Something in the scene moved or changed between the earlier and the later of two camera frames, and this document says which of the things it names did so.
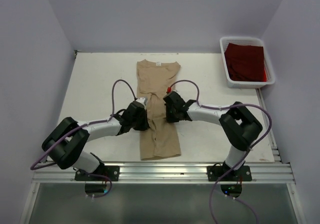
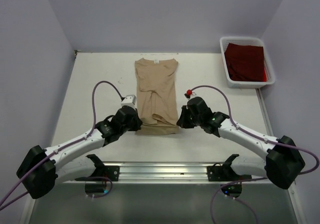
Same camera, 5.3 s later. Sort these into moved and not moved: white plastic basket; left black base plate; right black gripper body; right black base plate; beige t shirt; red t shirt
Moved: right black gripper body; beige t shirt
Not moved: left black base plate; right black base plate; red t shirt; white plastic basket
